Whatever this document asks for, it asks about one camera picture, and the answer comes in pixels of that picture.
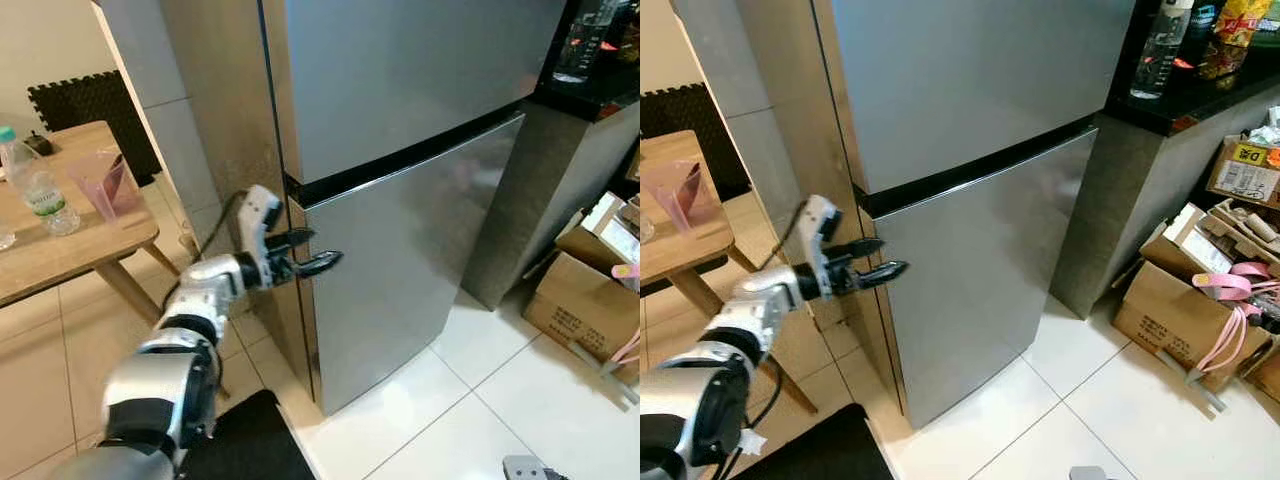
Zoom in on yellow snack pack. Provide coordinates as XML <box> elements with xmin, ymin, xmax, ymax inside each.
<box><xmin>1213</xmin><ymin>0</ymin><xmax>1279</xmax><ymax>48</ymax></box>

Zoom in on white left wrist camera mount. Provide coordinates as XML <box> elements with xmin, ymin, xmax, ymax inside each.
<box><xmin>800</xmin><ymin>195</ymin><xmax>844</xmax><ymax>301</ymax></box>
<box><xmin>237</xmin><ymin>185</ymin><xmax>284</xmax><ymax>291</ymax></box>

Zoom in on open cardboard box white flap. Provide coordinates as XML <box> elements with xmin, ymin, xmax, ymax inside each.
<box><xmin>555</xmin><ymin>192</ymin><xmax>641</xmax><ymax>266</ymax></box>
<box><xmin>1140</xmin><ymin>203</ymin><xmax>1236</xmax><ymax>276</ymax></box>

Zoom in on grey metal bar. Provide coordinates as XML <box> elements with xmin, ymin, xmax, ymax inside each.
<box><xmin>568</xmin><ymin>340</ymin><xmax>641</xmax><ymax>406</ymax></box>
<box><xmin>1160</xmin><ymin>345</ymin><xmax>1229</xmax><ymax>413</ymax></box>

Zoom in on silver fridge freezer door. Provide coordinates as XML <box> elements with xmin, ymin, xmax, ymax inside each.
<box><xmin>262</xmin><ymin>0</ymin><xmax>569</xmax><ymax>186</ymax></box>
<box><xmin>815</xmin><ymin>0</ymin><xmax>1139</xmax><ymax>196</ymax></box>

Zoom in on black floor mat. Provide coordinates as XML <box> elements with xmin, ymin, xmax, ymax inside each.
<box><xmin>178</xmin><ymin>390</ymin><xmax>317</xmax><ymax>480</ymax></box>
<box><xmin>745</xmin><ymin>403</ymin><xmax>896</xmax><ymax>480</ymax></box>

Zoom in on brown wooden table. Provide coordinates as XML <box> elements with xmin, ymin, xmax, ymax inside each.
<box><xmin>0</xmin><ymin>120</ymin><xmax>181</xmax><ymax>326</ymax></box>
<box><xmin>640</xmin><ymin>130</ymin><xmax>819</xmax><ymax>414</ymax></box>

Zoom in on large brown cardboard box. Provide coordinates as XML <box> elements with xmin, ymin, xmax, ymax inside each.
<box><xmin>522</xmin><ymin>250</ymin><xmax>641</xmax><ymax>366</ymax></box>
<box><xmin>1112</xmin><ymin>260</ymin><xmax>1251</xmax><ymax>393</ymax></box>

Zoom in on silver two-door fridge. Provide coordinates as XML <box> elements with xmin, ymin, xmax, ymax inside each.
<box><xmin>158</xmin><ymin>0</ymin><xmax>571</xmax><ymax>417</ymax></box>
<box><xmin>738</xmin><ymin>0</ymin><xmax>1141</xmax><ymax>431</ymax></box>

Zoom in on clear bottle red marks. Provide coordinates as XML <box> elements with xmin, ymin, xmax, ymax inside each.
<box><xmin>1130</xmin><ymin>0</ymin><xmax>1196</xmax><ymax>101</ymax></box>
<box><xmin>552</xmin><ymin>0</ymin><xmax>618</xmax><ymax>85</ymax></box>

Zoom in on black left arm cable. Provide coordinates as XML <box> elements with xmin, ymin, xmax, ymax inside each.
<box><xmin>758</xmin><ymin>200</ymin><xmax>816</xmax><ymax>271</ymax></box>
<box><xmin>160</xmin><ymin>190</ymin><xmax>251</xmax><ymax>311</ymax></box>

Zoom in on translucent pink cup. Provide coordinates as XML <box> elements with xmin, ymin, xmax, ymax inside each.
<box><xmin>645</xmin><ymin>160</ymin><xmax>723</xmax><ymax>233</ymax></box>
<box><xmin>65</xmin><ymin>150</ymin><xmax>141</xmax><ymax>223</ymax></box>

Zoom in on grey counter black top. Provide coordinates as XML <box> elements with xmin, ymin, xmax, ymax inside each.
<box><xmin>460</xmin><ymin>55</ymin><xmax>641</xmax><ymax>311</ymax></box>
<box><xmin>1050</xmin><ymin>35</ymin><xmax>1280</xmax><ymax>321</ymax></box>

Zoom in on pink clothes hangers bundle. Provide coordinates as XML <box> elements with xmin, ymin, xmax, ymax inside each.
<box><xmin>608</xmin><ymin>262</ymin><xmax>641</xmax><ymax>366</ymax></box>
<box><xmin>1190</xmin><ymin>262</ymin><xmax>1280</xmax><ymax>373</ymax></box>

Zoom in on silver fridge main door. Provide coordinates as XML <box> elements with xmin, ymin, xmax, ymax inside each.
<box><xmin>300</xmin><ymin>110</ymin><xmax>526</xmax><ymax>416</ymax></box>
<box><xmin>865</xmin><ymin>128</ymin><xmax>1099</xmax><ymax>431</ymax></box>

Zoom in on plastic water bottle green cap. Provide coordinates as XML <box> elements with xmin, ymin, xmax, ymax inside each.
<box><xmin>0</xmin><ymin>125</ymin><xmax>81</xmax><ymax>237</ymax></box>

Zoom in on black foam puzzle mat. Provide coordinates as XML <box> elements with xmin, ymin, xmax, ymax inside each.
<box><xmin>28</xmin><ymin>70</ymin><xmax>163</xmax><ymax>188</ymax></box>
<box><xmin>640</xmin><ymin>83</ymin><xmax>753</xmax><ymax>201</ymax></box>

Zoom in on cardboard box with labels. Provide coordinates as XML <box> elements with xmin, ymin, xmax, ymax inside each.
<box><xmin>1205</xmin><ymin>135</ymin><xmax>1280</xmax><ymax>211</ymax></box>

